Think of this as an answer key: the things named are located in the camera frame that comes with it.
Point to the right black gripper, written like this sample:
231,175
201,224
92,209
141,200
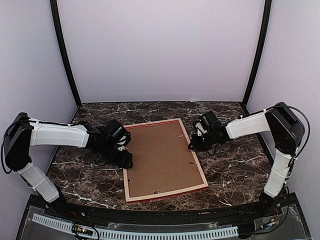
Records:
196,146

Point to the grey slotted cable duct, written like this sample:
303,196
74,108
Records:
134,232

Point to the left black corner post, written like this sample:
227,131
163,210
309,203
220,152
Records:
63,51

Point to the black front table rail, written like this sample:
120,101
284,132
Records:
234,215

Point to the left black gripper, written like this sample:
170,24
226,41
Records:
123,161

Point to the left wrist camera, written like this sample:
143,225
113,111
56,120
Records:
122,145

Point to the wooden picture frame red edge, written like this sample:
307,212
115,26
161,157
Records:
127,192

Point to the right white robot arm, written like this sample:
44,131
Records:
289,134

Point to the right black corner post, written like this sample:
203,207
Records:
258,52

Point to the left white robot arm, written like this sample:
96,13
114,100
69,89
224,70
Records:
108,141

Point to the brown backing board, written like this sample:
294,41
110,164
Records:
160,157

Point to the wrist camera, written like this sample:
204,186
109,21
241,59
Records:
122,145
199,128

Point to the black corner post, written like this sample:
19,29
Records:
63,51
258,52

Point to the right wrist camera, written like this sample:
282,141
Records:
199,128

